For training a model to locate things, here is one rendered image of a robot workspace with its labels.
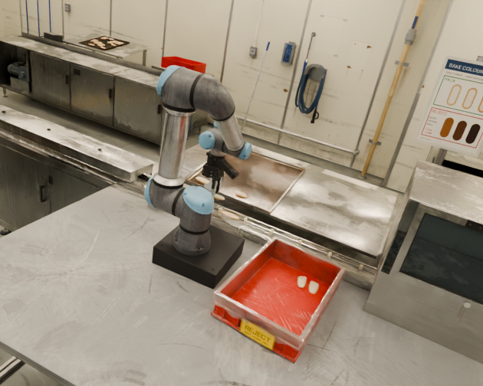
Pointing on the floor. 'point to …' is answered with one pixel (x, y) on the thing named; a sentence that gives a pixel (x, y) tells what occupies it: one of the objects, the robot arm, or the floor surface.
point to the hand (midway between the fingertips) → (215, 193)
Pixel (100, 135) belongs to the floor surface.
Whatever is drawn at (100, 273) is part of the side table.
